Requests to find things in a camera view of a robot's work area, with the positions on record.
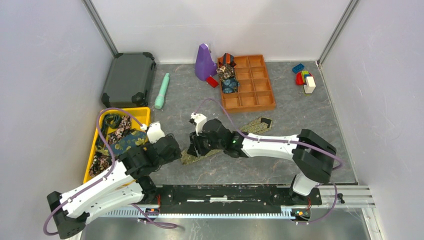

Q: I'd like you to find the purple plastic object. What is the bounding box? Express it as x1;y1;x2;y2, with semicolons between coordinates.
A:
194;43;217;82

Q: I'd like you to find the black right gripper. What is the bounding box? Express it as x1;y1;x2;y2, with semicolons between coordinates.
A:
186;127;224;158

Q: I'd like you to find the rolled blue paisley tie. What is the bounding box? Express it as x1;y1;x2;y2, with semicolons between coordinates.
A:
221;77;240;94

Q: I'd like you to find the red toy block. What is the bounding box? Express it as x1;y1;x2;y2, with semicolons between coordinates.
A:
295;71;305;86

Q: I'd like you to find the dark green striped tie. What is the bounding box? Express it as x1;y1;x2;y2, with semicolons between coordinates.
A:
100;113;122;139

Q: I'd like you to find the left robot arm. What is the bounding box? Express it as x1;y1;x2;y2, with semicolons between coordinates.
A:
46;133;182;240

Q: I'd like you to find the olive green leaf-pattern tie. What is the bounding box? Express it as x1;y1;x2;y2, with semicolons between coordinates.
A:
180;117;273;165

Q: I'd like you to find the dark grey suitcase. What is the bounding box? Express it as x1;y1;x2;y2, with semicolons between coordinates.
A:
100;52;157;109

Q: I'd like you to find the yellow plastic bin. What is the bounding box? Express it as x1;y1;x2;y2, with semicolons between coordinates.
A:
83;107;151;184

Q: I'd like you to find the orange wooden compartment tray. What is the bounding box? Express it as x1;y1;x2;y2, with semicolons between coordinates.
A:
221;54;276;113

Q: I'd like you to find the blue toy brick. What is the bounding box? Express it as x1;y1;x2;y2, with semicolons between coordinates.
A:
292;63;305;74

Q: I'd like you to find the white toy block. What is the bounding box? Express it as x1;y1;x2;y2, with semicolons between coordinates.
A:
303;76;316;95

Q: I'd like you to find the green toy block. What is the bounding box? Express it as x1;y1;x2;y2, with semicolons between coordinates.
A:
300;70;311;79

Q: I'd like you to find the black pink-floral tie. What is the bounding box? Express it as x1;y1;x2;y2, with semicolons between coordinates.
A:
106;115;132;145

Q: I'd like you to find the rolled orange navy tie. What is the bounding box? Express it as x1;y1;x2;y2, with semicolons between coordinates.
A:
218;52;237;68

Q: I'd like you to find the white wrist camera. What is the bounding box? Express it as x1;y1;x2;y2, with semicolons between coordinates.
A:
189;112;208;136
140;121;166;144

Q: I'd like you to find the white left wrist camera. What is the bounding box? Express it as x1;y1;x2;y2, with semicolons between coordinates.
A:
140;121;166;144

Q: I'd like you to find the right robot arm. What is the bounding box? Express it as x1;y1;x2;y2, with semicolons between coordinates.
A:
187;114;336;204

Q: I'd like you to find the dark brown-leaf tie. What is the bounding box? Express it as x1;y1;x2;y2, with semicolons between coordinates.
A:
88;152;112;178

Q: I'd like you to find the blue yellow-flower tie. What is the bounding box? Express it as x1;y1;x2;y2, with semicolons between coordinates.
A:
106;129;147;156

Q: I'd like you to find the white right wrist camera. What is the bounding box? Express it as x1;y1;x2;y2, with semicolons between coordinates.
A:
189;112;208;136

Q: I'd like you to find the mint green flashlight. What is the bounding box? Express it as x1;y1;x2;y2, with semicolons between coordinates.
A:
154;73;170;109

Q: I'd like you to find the rolled brown floral tie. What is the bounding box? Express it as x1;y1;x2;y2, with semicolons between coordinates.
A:
216;64;236;81

